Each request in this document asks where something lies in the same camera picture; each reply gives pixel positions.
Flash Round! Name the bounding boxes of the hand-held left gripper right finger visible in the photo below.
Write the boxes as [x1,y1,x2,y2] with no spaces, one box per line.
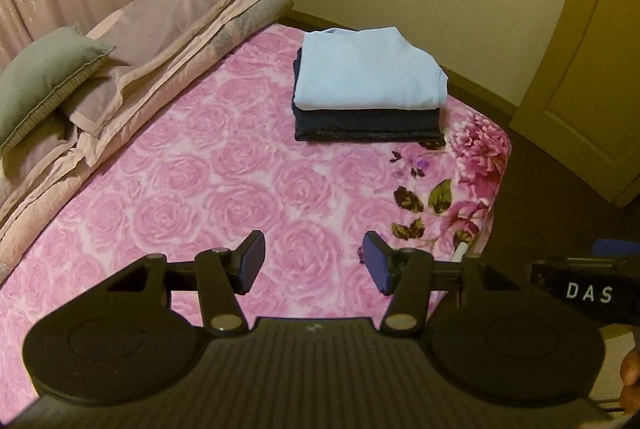
[362,230,523,336]

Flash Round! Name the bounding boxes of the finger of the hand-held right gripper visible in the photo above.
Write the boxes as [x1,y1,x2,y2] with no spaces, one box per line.
[592,238,640,260]

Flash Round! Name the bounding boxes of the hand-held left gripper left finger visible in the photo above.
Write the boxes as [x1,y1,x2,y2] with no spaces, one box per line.
[105,230,267,337]

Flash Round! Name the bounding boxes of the light blue sweatshirt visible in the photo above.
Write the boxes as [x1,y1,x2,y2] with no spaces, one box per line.
[292,26,448,111]

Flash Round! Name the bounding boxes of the person's right hand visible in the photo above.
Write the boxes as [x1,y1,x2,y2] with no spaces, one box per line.
[619,350,640,410]

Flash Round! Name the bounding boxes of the pink floral blanket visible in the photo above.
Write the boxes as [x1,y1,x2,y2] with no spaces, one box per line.
[0,21,513,415]

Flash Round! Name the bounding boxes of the folded navy garment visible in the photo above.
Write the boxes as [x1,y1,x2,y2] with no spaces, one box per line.
[292,46,448,144]

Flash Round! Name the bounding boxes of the cream door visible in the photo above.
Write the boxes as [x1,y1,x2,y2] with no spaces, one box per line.
[510,0,640,208]

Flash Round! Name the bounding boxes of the pale pink quilt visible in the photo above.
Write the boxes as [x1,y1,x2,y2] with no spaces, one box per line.
[0,0,293,282]

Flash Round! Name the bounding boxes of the grey-green pillow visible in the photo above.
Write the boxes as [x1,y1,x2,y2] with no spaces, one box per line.
[0,25,117,150]

